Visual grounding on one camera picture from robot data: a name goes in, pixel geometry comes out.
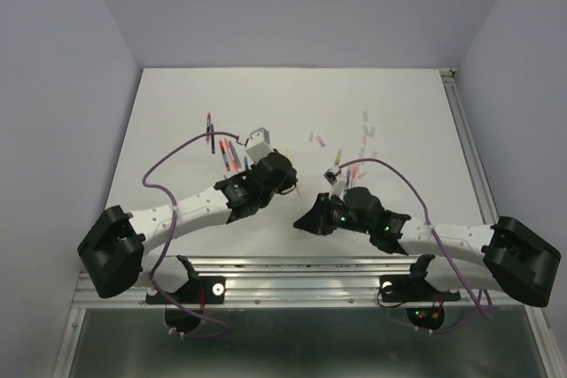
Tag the purple pen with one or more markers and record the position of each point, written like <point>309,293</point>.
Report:
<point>213,149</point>

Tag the aluminium front rail frame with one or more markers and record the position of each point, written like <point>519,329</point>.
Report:
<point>294,282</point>

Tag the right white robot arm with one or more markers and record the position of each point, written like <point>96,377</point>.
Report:
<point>506,256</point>

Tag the aluminium right side rail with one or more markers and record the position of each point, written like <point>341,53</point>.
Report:
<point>480,184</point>

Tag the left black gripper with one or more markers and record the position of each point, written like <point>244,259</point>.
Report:
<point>288,181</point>

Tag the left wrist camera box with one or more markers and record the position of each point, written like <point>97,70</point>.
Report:
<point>257,145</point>

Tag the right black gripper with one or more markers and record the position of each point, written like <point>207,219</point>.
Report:
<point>316,220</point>

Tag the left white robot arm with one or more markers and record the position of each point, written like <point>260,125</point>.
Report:
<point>127,249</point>

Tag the magenta pen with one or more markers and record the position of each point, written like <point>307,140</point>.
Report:
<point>208,127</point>

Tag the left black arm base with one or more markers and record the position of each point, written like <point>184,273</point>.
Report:
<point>186,295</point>

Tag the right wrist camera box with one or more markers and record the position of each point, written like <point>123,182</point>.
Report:
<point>338,181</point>

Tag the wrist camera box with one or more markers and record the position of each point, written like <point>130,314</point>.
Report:
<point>338,181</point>
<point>257,145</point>

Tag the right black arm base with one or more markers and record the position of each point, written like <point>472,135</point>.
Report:
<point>397,290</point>

